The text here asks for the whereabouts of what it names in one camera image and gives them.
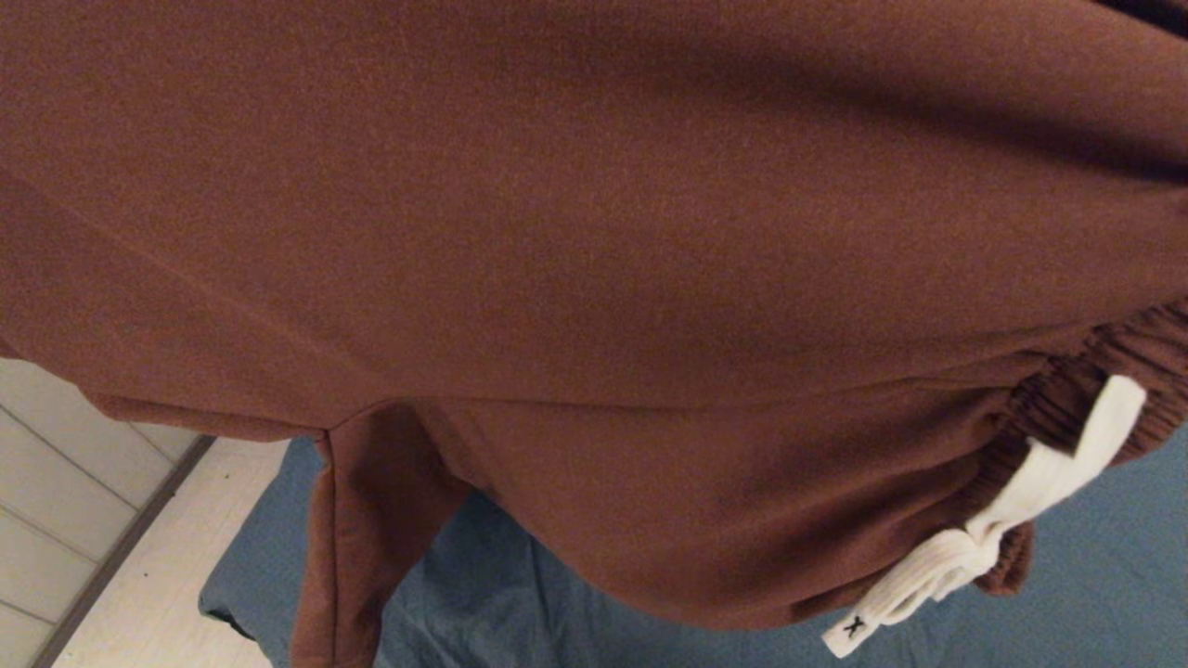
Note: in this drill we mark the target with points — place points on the brown elastic-waist shorts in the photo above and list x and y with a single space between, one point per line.
557 232

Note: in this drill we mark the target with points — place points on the blue bed sheet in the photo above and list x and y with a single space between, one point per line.
1095 575

